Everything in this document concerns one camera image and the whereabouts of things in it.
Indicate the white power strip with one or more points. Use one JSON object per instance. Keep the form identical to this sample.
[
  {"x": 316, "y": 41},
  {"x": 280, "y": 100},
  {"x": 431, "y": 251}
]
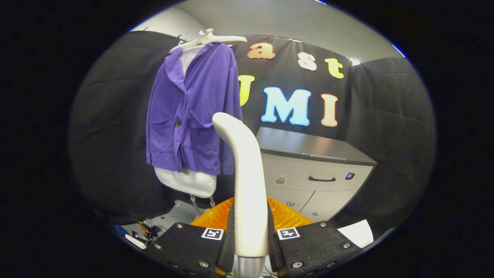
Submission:
[{"x": 135, "y": 241}]

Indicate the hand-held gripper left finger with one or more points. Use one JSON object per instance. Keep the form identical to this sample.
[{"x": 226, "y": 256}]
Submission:
[{"x": 189, "y": 247}]

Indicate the white garment steamer head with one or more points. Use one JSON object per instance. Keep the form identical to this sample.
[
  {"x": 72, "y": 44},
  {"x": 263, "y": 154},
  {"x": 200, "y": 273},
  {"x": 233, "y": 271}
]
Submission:
[{"x": 249, "y": 185}]

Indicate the ceiling light panel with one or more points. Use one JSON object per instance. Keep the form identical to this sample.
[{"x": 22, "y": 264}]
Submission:
[{"x": 353, "y": 61}]

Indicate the blue object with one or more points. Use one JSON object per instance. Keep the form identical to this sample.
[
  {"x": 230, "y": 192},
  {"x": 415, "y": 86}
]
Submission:
[{"x": 120, "y": 230}]

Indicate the purple jacket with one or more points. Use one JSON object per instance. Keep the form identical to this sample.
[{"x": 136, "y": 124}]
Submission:
[{"x": 181, "y": 116}]

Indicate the white paper sheet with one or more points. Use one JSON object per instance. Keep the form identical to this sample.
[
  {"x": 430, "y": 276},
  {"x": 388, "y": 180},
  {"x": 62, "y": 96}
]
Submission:
[{"x": 357, "y": 233}]

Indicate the white plastic hanger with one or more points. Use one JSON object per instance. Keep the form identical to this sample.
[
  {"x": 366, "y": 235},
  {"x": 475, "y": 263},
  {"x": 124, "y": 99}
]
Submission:
[{"x": 216, "y": 38}]

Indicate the grey cabinet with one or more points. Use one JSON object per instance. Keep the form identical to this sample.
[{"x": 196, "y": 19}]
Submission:
[{"x": 305, "y": 146}]

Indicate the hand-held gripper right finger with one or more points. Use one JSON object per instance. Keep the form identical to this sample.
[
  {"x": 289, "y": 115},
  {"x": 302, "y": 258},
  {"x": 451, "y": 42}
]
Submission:
[{"x": 316, "y": 243}]

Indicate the metal stand poles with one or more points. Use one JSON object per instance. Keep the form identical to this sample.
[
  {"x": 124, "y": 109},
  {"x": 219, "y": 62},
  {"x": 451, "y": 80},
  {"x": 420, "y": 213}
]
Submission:
[{"x": 195, "y": 204}]

